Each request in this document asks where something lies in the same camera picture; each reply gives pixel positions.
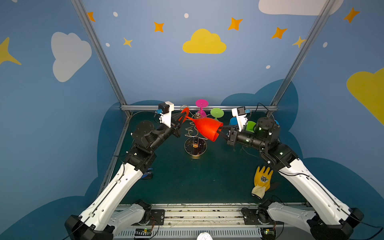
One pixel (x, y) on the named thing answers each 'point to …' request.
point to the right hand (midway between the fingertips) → (218, 127)
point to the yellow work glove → (262, 181)
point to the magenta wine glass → (202, 103)
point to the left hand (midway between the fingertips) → (182, 111)
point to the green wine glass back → (217, 113)
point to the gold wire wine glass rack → (194, 145)
